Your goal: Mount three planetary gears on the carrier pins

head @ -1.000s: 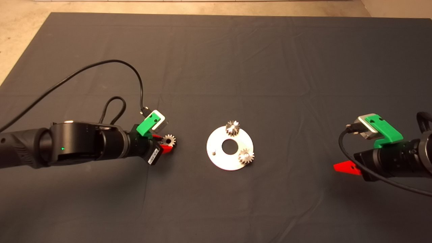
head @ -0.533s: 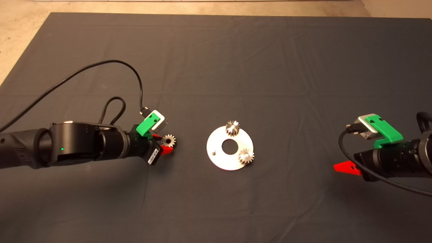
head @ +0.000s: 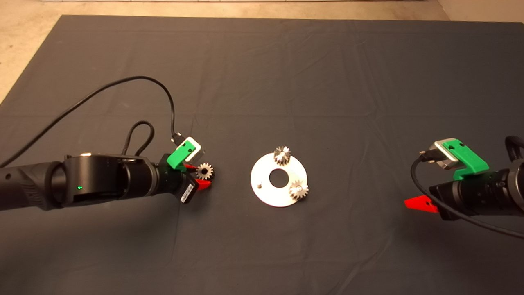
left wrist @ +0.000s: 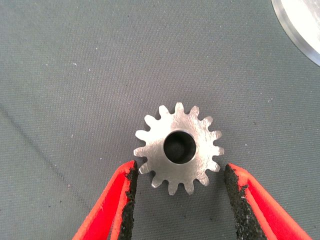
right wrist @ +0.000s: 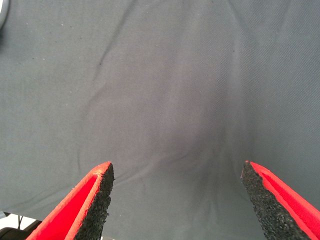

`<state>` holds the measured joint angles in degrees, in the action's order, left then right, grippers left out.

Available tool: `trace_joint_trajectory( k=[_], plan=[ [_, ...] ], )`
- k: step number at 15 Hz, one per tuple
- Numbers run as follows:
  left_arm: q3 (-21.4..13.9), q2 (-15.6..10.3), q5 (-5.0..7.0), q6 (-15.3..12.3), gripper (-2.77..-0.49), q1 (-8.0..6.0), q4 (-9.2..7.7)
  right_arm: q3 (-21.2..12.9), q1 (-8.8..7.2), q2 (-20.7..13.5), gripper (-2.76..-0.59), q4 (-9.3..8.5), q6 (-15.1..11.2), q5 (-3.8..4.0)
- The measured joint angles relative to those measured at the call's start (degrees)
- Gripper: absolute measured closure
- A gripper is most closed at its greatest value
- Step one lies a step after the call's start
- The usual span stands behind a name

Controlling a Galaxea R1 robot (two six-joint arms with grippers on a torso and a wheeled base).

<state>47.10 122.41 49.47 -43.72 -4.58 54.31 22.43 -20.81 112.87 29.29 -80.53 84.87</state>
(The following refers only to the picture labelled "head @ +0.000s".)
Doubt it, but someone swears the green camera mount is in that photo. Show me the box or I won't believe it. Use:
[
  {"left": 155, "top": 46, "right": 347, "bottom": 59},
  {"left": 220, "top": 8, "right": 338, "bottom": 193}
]
[
  {"left": 166, "top": 139, "right": 197, "bottom": 170},
  {"left": 444, "top": 140, "right": 490, "bottom": 181}
]

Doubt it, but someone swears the black braided cable loop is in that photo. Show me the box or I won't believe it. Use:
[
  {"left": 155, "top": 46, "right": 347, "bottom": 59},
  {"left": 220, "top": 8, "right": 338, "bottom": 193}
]
[
  {"left": 506, "top": 135, "right": 524, "bottom": 162},
  {"left": 123, "top": 120, "right": 155, "bottom": 157}
]

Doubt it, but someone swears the round metal carrier plate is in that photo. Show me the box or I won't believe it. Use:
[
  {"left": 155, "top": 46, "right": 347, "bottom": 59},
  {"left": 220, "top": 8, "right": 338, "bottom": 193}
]
[{"left": 251, "top": 152, "right": 308, "bottom": 208}]

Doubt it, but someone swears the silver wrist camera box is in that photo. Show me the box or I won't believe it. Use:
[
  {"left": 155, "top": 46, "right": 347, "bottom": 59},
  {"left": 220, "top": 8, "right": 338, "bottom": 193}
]
[
  {"left": 430, "top": 138, "right": 461, "bottom": 170},
  {"left": 183, "top": 137, "right": 204, "bottom": 162}
]

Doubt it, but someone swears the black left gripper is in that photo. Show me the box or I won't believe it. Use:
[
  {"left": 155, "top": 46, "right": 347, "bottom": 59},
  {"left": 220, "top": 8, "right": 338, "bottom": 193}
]
[{"left": 156, "top": 154, "right": 212, "bottom": 204}]

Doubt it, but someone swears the steel planetary gear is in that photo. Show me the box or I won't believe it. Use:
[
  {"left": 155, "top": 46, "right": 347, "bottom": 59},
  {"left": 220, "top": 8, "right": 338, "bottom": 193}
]
[
  {"left": 273, "top": 145, "right": 292, "bottom": 166},
  {"left": 196, "top": 163, "right": 214, "bottom": 181},
  {"left": 289, "top": 180, "right": 310, "bottom": 201}
]

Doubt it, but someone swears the thin black camera cable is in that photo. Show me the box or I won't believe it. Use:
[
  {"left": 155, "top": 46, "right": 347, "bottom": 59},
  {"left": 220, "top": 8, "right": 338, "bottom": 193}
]
[
  {"left": 411, "top": 151, "right": 524, "bottom": 239},
  {"left": 0, "top": 76, "right": 184, "bottom": 168}
]

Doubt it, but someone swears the dark grey table cloth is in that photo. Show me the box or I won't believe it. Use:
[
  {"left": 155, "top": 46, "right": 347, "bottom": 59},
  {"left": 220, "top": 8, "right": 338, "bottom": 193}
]
[{"left": 0, "top": 15, "right": 524, "bottom": 295}]

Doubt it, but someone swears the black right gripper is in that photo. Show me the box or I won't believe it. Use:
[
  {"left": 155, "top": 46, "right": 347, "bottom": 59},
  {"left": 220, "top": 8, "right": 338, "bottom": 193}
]
[{"left": 404, "top": 169, "right": 510, "bottom": 221}]

